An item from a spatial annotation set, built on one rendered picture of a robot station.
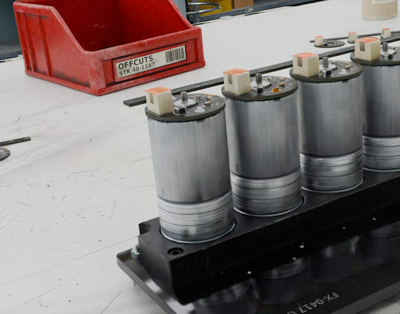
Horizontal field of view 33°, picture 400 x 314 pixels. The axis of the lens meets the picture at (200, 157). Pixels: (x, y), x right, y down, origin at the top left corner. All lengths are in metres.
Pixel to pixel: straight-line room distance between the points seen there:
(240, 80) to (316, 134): 0.04
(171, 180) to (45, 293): 0.06
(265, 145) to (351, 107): 0.03
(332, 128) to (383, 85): 0.03
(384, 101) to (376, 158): 0.02
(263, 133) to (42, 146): 0.20
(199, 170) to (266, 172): 0.03
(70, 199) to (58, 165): 0.05
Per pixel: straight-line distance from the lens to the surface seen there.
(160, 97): 0.20
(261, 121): 0.21
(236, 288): 0.21
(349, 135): 0.24
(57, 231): 0.28
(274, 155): 0.22
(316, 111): 0.23
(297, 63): 0.23
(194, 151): 0.20
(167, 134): 0.20
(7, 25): 4.72
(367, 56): 0.25
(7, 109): 0.48
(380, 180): 0.25
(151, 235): 0.22
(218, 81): 0.23
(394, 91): 0.25
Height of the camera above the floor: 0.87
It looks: 21 degrees down
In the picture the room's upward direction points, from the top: 6 degrees counter-clockwise
